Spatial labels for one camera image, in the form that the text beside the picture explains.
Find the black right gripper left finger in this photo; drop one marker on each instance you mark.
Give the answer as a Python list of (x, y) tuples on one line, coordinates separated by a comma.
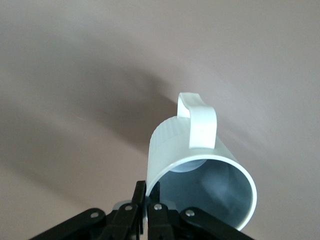
[(117, 225)]

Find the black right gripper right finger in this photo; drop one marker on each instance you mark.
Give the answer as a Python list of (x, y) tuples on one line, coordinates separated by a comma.
[(170, 225)]

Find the white cup grey inside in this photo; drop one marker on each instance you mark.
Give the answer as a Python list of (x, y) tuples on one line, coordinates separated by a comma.
[(175, 150)]

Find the brown table cover cloth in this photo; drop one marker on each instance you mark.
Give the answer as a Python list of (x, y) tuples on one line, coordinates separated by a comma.
[(75, 75)]

